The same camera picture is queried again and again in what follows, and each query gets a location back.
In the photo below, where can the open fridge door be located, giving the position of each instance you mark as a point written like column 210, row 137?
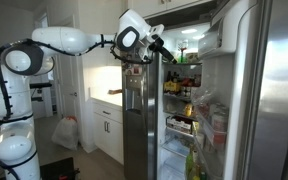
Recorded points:
column 270, row 100

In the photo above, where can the white room door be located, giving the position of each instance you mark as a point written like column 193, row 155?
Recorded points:
column 67, row 83

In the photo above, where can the stainless steel fridge body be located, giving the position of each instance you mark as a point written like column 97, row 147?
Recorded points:
column 135, row 133

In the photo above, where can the red label container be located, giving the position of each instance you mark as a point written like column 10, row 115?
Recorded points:
column 219, row 128

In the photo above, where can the yellow box in fridge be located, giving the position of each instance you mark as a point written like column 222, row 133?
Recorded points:
column 171, row 87

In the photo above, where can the green bottle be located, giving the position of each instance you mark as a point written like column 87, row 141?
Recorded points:
column 188, row 165

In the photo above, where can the fridge magnet photo cluster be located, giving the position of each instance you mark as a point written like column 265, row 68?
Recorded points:
column 132, row 70

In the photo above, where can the yellow food item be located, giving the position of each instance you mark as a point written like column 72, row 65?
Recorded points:
column 188, row 109

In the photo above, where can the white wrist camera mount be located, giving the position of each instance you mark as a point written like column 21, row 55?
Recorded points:
column 150, row 31

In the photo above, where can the white kitchen cabinet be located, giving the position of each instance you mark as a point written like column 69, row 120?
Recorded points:
column 184, row 4
column 112, row 143

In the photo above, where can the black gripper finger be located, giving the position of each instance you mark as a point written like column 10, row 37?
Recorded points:
column 164, row 55
column 170, row 55

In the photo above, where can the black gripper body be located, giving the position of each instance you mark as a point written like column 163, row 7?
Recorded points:
column 156, row 42

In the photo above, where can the red and white carton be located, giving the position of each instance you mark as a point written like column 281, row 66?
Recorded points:
column 179, row 125

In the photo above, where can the brown wooden counter object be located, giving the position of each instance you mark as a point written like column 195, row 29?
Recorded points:
column 114, row 91

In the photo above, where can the black box with red mark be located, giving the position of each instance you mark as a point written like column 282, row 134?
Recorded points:
column 55, row 168

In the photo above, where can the clear plastic bag with meat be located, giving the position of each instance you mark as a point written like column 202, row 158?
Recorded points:
column 204, row 100

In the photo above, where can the white lower kitchen cabinet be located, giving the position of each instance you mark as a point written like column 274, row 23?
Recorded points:
column 112, row 143

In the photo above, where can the white upper kitchen cabinet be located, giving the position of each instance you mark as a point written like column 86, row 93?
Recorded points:
column 184, row 4

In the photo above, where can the white trash bag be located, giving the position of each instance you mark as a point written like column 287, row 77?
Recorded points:
column 65, row 133

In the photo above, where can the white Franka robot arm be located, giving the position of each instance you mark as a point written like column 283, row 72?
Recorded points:
column 64, row 38

